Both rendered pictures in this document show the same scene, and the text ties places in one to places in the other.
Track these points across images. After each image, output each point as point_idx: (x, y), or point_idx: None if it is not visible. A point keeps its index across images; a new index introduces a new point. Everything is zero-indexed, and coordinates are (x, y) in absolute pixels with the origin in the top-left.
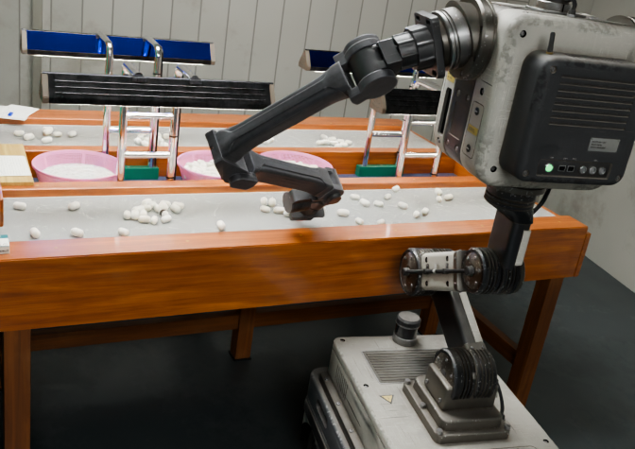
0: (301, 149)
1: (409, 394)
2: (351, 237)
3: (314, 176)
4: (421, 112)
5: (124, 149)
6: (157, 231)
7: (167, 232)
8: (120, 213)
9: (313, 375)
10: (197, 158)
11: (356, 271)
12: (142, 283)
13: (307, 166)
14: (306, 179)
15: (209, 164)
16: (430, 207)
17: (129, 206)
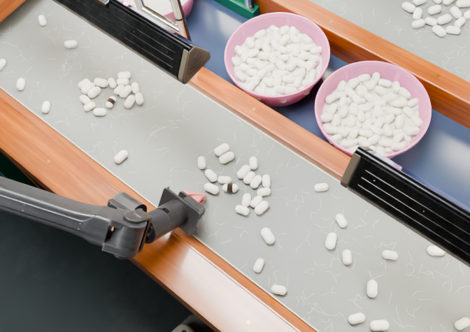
0: (443, 81)
1: None
2: (177, 285)
3: (66, 226)
4: (417, 233)
5: (138, 5)
6: (75, 121)
7: (80, 129)
8: (91, 75)
9: (187, 319)
10: (294, 23)
11: (191, 309)
12: (19, 165)
13: (65, 210)
14: (47, 224)
15: (294, 40)
16: (419, 323)
17: (112, 70)
